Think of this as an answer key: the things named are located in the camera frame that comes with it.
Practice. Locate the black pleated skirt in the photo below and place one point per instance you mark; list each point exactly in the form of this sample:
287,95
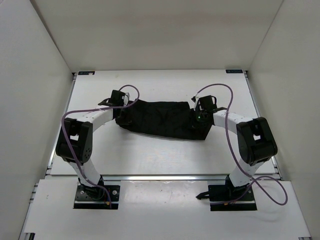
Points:
167,119

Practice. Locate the blue corner label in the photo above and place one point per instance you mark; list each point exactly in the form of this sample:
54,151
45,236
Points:
86,73
234,71

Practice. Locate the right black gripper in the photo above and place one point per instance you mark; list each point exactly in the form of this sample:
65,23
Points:
197,110

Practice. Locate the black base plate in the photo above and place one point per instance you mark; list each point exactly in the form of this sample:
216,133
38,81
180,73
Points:
93,198
223,199

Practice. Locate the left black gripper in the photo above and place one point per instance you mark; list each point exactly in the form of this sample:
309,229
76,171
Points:
117,119

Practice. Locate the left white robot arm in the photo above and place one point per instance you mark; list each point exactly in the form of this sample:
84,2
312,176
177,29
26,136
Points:
75,141

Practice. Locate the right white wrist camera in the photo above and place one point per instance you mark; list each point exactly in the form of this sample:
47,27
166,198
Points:
196,100

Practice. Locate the aluminium table rail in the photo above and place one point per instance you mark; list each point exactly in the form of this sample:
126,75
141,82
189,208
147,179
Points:
170,177

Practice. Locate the right blue corner label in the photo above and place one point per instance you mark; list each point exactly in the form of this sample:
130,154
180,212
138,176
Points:
234,71

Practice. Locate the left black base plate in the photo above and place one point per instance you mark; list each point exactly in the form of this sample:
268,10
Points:
93,198

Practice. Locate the left blue corner label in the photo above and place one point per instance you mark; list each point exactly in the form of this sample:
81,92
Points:
86,73

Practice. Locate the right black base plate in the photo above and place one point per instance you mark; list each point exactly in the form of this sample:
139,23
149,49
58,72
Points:
223,199

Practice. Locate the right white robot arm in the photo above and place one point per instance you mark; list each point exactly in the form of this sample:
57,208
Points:
256,143

